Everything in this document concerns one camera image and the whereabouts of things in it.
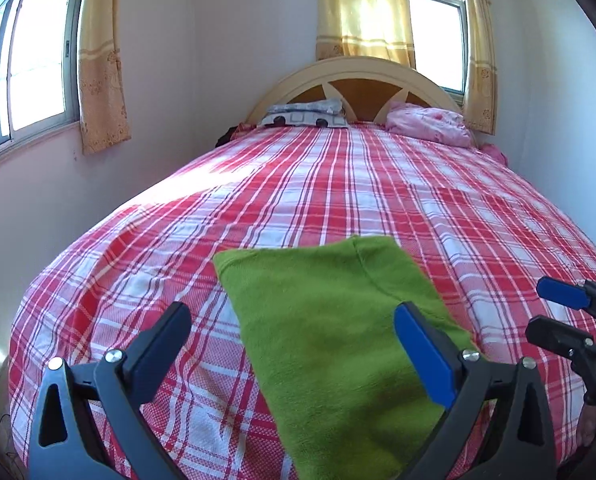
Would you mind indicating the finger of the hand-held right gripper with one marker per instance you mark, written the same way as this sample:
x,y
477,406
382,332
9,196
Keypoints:
x,y
553,332
563,292

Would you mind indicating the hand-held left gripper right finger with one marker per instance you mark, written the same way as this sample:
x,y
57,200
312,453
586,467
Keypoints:
x,y
423,355

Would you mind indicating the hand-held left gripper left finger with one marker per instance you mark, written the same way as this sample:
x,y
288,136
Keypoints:
x,y
163,345

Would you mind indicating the green orange striped sweater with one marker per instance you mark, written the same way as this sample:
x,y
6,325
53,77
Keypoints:
x,y
338,350

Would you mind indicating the person's right hand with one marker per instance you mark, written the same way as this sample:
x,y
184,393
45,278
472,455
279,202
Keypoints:
x,y
589,425

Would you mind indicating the pink cloth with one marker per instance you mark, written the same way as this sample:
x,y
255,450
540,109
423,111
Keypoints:
x,y
493,152

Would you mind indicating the bed with red plaid sheet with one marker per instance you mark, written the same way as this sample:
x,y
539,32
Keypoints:
x,y
328,185

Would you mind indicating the pink pillow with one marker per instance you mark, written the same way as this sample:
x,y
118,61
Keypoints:
x,y
428,125

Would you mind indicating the dark cloth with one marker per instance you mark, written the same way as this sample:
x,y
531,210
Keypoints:
x,y
230,135

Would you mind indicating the yellow curtain at side window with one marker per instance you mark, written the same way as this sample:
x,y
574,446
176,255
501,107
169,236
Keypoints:
x,y
103,90

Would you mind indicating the grey patterned pillow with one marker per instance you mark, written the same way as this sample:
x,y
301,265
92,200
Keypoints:
x,y
305,116

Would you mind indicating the cream wooden headboard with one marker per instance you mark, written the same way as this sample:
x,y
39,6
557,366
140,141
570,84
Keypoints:
x,y
363,80

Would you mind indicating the window behind headboard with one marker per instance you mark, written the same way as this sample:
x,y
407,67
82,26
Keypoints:
x,y
435,40

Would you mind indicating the large side window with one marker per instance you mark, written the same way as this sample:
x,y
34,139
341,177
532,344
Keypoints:
x,y
38,70

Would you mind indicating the sunlit yellow curtain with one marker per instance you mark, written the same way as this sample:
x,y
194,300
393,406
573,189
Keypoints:
x,y
363,15

